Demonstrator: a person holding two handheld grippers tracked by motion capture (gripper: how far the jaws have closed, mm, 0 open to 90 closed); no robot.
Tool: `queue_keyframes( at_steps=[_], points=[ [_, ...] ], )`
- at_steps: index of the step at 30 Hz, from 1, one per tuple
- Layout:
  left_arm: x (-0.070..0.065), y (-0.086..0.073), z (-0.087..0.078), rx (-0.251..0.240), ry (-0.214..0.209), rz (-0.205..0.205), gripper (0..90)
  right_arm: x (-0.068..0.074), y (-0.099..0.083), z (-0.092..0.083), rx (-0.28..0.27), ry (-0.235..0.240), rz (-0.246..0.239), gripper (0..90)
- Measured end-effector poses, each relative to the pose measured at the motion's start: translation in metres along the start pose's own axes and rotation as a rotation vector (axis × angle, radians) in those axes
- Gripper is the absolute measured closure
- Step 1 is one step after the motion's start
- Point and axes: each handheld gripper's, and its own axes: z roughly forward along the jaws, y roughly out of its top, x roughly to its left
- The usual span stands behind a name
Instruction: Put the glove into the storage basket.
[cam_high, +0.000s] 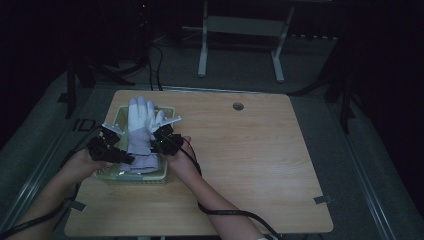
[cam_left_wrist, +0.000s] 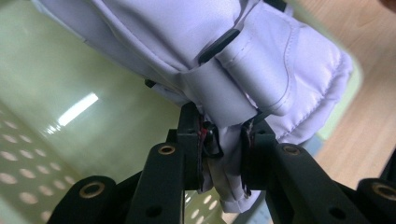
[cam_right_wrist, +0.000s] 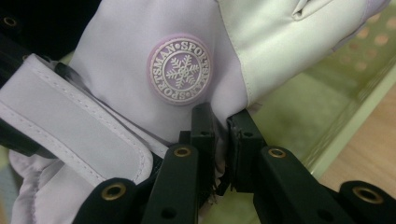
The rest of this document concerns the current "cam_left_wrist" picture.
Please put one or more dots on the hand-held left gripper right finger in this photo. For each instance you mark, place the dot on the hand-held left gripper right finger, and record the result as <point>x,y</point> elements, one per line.
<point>257,155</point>

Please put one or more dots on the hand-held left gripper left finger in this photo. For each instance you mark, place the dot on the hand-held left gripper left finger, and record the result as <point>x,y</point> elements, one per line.
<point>190,155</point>

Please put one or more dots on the lavender glove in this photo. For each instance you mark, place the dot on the lavender glove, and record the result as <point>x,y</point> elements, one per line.
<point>174,34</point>

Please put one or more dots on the pale green perforated basket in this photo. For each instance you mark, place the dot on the pale green perforated basket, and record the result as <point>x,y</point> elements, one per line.
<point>93,62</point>

